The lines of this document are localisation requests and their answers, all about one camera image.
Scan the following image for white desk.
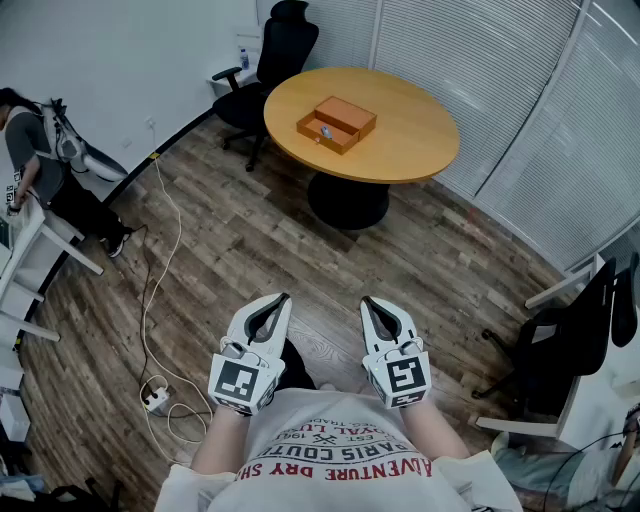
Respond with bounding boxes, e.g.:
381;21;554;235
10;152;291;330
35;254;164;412
474;253;640;452
0;198;105;347

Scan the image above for white power strip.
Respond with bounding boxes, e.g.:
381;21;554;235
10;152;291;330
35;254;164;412
140;383;172;418

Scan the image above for long white cable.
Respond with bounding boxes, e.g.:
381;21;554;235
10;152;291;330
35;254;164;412
138;153;215;464

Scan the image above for black high-back office chair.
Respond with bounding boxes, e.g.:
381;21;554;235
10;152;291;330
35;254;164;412
211;0;321;174

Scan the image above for white side shelf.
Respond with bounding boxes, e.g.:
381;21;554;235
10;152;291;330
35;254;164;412
206;63;262;100

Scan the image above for person's black trousers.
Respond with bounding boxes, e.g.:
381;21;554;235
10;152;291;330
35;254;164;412
272;338;318;393

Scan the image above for white window blinds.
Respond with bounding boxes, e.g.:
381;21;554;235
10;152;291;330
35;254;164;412
304;0;640;272

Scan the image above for round wooden table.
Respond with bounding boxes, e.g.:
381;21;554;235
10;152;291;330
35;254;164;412
263;66;462;232

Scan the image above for person's white printed shirt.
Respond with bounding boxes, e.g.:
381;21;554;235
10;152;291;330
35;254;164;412
154;387;525;512

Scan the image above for thin black cable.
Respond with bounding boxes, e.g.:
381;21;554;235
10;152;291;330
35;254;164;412
130;223;166;401

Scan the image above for person's left forearm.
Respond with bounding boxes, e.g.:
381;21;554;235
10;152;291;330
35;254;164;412
189;404;252;475

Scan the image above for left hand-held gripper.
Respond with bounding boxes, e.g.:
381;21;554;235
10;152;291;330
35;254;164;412
208;293;294;417

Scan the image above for black mesh office chair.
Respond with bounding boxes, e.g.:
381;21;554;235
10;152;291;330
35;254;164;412
471;256;618;417
610;251;640;349

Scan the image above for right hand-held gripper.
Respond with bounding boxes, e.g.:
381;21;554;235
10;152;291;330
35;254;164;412
360;295;433;411

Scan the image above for person's right forearm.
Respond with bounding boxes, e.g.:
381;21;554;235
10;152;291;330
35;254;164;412
398;398;472;462

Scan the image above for orange wooden box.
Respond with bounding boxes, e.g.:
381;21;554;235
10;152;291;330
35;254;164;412
295;95;378;157

